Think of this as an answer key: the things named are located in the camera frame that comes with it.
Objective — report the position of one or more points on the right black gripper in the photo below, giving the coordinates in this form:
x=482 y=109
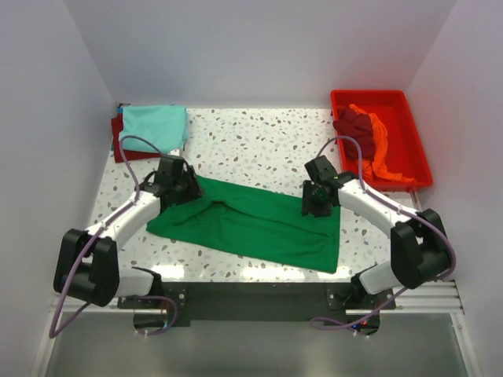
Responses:
x=308 y=206

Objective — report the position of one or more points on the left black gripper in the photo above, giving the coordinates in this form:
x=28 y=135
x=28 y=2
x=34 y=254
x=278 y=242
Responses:
x=194 y=188

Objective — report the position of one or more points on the green t-shirt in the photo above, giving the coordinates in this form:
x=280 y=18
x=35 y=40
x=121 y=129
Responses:
x=254 y=223

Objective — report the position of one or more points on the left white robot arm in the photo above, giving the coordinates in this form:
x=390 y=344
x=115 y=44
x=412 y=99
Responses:
x=88 y=267

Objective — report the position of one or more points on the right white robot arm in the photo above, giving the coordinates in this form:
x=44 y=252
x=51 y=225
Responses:
x=419 y=248

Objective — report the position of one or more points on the orange t-shirt in bin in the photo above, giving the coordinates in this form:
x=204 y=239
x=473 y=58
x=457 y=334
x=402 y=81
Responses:
x=377 y=168

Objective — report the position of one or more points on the folded teal t-shirt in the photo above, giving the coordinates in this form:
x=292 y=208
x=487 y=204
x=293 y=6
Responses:
x=164 y=126

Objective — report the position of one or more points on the maroon t-shirt in bin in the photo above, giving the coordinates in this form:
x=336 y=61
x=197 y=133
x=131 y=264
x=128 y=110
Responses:
x=359 y=127

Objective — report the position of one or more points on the red plastic bin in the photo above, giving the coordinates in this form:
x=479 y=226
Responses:
x=405 y=152

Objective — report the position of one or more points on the folded dark red t-shirt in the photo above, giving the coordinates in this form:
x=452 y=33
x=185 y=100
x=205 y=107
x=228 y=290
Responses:
x=117 y=127

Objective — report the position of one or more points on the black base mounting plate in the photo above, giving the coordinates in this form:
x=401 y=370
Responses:
x=322 y=304

